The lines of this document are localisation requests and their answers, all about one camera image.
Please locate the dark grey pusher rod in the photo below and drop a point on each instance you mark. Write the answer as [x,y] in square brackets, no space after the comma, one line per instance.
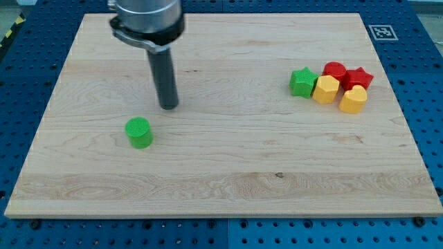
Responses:
[164,80]

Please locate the green star block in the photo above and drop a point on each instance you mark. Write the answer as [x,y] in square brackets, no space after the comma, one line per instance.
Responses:
[302,82]

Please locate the red cylinder block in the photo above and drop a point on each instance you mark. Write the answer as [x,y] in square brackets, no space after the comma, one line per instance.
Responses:
[335,69]

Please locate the white fiducial marker tag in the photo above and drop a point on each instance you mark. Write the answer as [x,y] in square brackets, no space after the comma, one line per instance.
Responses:
[381,32]

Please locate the black yellow hazard tape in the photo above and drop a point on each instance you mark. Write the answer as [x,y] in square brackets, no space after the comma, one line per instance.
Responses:
[10,35]

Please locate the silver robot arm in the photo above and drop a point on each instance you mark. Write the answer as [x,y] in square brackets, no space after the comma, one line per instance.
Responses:
[152,25]

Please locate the yellow hexagon block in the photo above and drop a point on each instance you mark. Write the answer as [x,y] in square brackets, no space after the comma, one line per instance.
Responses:
[326,89]

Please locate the red star block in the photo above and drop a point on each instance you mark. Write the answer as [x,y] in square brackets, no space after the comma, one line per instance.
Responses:
[355,77]

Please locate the wooden board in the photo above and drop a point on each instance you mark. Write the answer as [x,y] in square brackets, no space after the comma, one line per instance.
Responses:
[238,145]

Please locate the yellow heart block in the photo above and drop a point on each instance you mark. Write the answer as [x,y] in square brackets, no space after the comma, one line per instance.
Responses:
[353,100]

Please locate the green cylinder block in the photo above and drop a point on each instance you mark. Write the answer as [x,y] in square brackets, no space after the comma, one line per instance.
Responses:
[139,133]

